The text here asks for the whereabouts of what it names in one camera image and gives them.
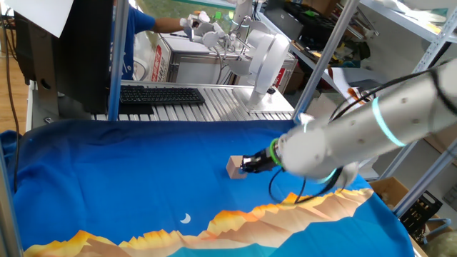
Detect blue vertical frame post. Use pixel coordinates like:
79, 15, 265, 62
106, 0, 130, 122

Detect grey cabinet red label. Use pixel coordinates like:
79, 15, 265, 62
149, 34, 299, 96

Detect black plastic crate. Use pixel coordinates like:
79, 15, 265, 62
399, 191, 443, 242

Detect small wooden cube block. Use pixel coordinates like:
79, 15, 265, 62
225, 155, 248, 180

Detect blue mountain print cloth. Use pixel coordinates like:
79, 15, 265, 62
0, 117, 417, 257

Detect thin black hanging cable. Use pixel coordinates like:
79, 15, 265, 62
1, 17, 21, 193

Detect white haptic hand device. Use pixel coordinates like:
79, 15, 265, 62
179, 10, 229, 49

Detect white foam blocks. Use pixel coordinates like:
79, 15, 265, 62
306, 91, 342, 121

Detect loose paper sheets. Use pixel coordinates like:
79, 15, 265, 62
328, 67, 379, 104

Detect bare person forearm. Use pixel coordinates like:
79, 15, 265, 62
153, 16, 185, 35

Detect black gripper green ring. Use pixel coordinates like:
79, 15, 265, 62
239, 137, 283, 175

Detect black computer monitor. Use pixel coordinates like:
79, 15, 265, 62
14, 0, 114, 115

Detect person hand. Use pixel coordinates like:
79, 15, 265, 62
179, 11, 203, 31

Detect white metal shelf rack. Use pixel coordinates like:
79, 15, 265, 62
358, 0, 457, 179

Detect black computer keyboard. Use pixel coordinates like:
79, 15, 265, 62
119, 85, 206, 106

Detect white paper sheet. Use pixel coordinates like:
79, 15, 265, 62
3, 0, 75, 39

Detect white round chair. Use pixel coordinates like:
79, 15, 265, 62
131, 56, 150, 81

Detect person in blue shirt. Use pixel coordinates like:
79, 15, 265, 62
111, 0, 156, 81

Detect open brown cardboard box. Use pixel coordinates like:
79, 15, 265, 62
369, 176, 453, 257

